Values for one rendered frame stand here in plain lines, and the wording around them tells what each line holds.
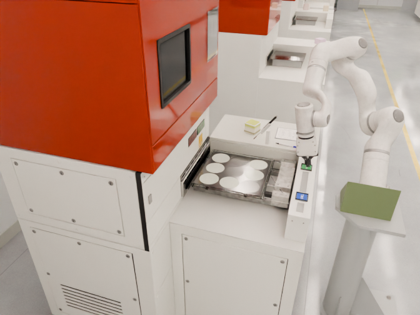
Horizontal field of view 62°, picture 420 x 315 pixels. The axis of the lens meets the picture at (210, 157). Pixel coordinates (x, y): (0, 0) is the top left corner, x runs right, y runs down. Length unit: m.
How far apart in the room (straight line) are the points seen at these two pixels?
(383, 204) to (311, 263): 1.02
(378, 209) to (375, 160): 0.23
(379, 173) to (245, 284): 0.83
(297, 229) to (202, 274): 0.56
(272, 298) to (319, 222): 1.33
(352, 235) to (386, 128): 0.56
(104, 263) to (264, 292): 0.77
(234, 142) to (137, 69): 1.05
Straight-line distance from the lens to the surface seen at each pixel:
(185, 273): 1.91
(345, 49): 1.92
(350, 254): 2.07
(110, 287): 1.91
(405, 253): 3.06
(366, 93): 1.96
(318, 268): 2.70
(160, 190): 1.52
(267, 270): 1.72
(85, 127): 1.35
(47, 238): 1.89
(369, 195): 1.81
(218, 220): 1.70
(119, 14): 1.12
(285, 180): 1.90
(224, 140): 2.07
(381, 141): 1.91
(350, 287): 2.24
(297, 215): 1.56
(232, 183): 1.80
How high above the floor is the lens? 1.95
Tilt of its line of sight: 31 degrees down
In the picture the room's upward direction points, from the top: 1 degrees clockwise
